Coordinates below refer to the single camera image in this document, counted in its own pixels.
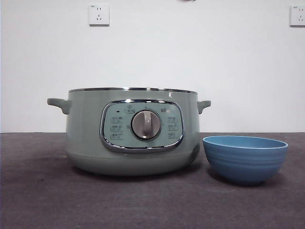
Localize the pale green electric steamer pot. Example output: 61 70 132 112
46 87 212 177

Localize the blue ribbed bowl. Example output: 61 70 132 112
202 135 289 186

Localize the white wall socket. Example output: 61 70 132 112
89 4 111 27
289 5 305 27

